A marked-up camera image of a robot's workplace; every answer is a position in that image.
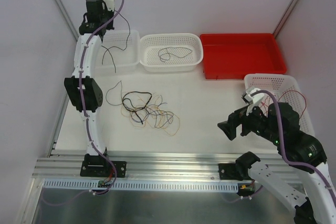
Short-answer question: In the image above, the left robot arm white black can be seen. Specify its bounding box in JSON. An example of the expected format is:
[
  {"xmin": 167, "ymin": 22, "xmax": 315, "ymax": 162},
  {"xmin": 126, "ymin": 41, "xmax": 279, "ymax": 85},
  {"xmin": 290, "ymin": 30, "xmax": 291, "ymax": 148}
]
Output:
[{"xmin": 64, "ymin": 0, "xmax": 114, "ymax": 156}]

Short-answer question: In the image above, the white basket on right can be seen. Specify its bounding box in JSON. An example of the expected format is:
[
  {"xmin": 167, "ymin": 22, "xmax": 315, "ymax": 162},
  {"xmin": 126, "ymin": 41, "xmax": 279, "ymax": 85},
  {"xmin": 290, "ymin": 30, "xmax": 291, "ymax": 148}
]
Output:
[{"xmin": 244, "ymin": 73, "xmax": 315, "ymax": 136}]

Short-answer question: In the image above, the white slotted cable duct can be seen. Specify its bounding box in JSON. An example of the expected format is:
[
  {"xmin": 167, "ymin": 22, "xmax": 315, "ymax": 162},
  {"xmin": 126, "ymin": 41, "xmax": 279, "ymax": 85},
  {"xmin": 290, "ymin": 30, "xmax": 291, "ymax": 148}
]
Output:
[{"xmin": 43, "ymin": 178, "xmax": 238, "ymax": 193}]

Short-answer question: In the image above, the aluminium corner post right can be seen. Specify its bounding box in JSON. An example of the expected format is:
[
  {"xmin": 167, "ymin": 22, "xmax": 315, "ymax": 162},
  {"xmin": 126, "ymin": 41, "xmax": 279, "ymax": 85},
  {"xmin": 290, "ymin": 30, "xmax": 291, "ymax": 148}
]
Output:
[{"xmin": 273, "ymin": 0, "xmax": 300, "ymax": 38}]

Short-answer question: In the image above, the white round-hole basket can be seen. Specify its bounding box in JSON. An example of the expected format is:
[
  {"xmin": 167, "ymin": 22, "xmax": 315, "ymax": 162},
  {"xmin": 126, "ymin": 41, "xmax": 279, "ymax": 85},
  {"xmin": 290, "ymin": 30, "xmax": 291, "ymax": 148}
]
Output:
[{"xmin": 140, "ymin": 33, "xmax": 203, "ymax": 73}]

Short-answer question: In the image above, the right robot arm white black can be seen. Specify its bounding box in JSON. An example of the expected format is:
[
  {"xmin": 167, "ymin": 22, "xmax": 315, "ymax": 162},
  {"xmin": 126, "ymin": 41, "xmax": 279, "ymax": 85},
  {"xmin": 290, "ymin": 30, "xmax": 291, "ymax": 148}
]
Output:
[{"xmin": 217, "ymin": 102, "xmax": 335, "ymax": 223}]

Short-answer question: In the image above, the bundle of coloured cables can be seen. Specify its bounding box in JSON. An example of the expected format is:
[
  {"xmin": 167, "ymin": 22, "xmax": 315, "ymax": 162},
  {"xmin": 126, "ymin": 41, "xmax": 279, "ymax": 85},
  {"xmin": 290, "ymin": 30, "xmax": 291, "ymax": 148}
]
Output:
[{"xmin": 120, "ymin": 90, "xmax": 182, "ymax": 137}]

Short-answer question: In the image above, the aluminium corner post left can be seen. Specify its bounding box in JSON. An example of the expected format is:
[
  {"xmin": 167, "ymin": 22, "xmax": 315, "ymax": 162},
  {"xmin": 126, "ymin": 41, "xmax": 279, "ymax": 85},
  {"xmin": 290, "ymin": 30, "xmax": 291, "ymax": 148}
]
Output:
[{"xmin": 53, "ymin": 0, "xmax": 79, "ymax": 41}]

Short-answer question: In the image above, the thick black cable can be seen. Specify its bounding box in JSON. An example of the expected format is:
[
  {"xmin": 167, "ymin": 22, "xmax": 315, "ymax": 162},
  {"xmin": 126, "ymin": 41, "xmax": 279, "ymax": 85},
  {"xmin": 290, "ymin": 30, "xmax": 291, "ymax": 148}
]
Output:
[{"xmin": 101, "ymin": 11, "xmax": 132, "ymax": 73}]

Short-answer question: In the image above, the translucent white square-hole basket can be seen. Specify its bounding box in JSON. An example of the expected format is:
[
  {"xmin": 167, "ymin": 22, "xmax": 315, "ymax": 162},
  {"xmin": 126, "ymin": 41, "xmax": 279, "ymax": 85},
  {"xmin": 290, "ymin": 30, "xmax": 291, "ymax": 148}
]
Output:
[{"xmin": 95, "ymin": 29, "xmax": 140, "ymax": 77}]

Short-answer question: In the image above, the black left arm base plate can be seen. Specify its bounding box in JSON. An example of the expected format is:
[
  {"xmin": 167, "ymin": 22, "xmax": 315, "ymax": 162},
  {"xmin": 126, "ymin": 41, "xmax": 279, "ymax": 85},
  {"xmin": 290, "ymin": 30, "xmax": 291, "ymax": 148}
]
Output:
[{"xmin": 80, "ymin": 154, "xmax": 127, "ymax": 178}]

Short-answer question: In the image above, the red plastic tray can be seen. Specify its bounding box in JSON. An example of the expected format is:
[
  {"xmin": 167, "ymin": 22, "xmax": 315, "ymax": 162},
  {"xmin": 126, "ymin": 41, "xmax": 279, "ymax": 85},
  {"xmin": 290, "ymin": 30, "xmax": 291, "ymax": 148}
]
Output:
[{"xmin": 200, "ymin": 33, "xmax": 287, "ymax": 80}]

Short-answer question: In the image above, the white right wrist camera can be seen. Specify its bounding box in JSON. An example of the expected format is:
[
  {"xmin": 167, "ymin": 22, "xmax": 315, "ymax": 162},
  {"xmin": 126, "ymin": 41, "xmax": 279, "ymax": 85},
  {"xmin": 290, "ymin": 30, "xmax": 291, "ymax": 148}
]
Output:
[{"xmin": 242, "ymin": 86, "xmax": 265, "ymax": 116}]

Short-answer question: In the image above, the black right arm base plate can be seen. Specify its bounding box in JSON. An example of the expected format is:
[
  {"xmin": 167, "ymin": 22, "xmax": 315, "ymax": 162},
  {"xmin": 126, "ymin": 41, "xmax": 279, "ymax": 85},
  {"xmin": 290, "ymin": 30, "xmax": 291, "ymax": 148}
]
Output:
[{"xmin": 218, "ymin": 163, "xmax": 251, "ymax": 181}]

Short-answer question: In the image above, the aluminium mounting rail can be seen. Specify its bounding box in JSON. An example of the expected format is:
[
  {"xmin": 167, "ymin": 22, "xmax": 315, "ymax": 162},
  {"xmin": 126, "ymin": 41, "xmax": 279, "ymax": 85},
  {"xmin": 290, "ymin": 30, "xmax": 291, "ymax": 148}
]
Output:
[{"xmin": 33, "ymin": 152, "xmax": 316, "ymax": 183}]

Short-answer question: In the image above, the aluminium corner post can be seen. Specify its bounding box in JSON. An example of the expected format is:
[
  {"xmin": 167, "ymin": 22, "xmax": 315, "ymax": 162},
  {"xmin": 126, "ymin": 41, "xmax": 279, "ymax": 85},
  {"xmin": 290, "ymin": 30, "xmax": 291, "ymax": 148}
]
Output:
[
  {"xmin": 53, "ymin": 0, "xmax": 79, "ymax": 41},
  {"xmin": 273, "ymin": 0, "xmax": 300, "ymax": 38}
]

